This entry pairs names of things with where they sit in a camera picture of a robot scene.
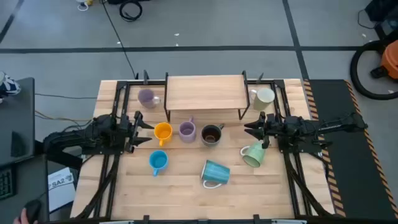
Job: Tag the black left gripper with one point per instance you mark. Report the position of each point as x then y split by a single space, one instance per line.
128 133

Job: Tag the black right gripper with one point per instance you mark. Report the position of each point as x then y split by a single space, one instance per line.
276 129

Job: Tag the yellow mug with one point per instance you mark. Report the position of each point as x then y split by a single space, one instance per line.
163 132

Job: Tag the pale olive mug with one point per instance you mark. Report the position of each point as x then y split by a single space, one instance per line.
262 99

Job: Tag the light blue mug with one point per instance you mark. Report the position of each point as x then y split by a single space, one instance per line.
158 161

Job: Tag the smooth purple mug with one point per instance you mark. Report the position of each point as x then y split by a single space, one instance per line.
147 98

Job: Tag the ribbed purple mug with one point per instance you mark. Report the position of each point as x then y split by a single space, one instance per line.
187 130

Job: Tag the dark grey mug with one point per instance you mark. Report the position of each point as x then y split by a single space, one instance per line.
211 135

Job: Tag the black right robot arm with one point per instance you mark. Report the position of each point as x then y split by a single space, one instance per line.
335 126

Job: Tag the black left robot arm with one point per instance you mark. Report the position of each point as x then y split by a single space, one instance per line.
77 138

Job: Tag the black mat with hazard stripes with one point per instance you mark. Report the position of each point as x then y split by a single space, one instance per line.
342 174

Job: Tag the white printed booklet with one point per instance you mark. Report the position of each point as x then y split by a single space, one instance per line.
62 189

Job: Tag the dark grey desk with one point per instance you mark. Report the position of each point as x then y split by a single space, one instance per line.
17 109
28 183

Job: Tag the black computer mouse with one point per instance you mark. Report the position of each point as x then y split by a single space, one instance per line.
33 209

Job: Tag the person's shoe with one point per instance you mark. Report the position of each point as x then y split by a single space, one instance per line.
9 85

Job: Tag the small white floor object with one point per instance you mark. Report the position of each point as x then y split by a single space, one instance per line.
82 4

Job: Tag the black keyboard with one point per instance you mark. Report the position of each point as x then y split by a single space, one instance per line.
5 183

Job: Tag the orange vacuum cleaner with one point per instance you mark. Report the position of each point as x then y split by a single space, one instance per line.
390 60

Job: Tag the person's hand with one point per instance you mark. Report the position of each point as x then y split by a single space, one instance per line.
21 218

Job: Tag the black equipment case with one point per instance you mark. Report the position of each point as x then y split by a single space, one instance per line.
385 9

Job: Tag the black metal rig frame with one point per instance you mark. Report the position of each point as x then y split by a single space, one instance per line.
136 82

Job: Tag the wooden shelf with black frame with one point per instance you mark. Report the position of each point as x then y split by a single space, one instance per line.
205 91

